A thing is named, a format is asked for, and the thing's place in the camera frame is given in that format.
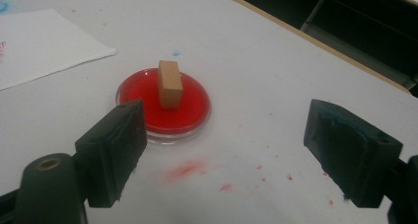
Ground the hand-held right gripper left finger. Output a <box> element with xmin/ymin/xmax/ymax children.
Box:
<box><xmin>74</xmin><ymin>99</ymin><xmax>148</xmax><ymax>209</ymax></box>

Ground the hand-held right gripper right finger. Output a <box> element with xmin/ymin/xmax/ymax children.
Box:
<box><xmin>303</xmin><ymin>99</ymin><xmax>404</xmax><ymax>209</ymax></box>

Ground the white paper sheet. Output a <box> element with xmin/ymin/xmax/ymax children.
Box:
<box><xmin>0</xmin><ymin>8</ymin><xmax>118</xmax><ymax>92</ymax></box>

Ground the wooden table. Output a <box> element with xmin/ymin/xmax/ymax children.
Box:
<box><xmin>210</xmin><ymin>0</ymin><xmax>412</xmax><ymax>96</ymax></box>

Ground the wooden stamp block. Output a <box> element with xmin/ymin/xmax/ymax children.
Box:
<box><xmin>157</xmin><ymin>59</ymin><xmax>184</xmax><ymax>112</ymax></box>

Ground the red ink pad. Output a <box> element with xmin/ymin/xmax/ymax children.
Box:
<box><xmin>115</xmin><ymin>67</ymin><xmax>212</xmax><ymax>145</ymax></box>

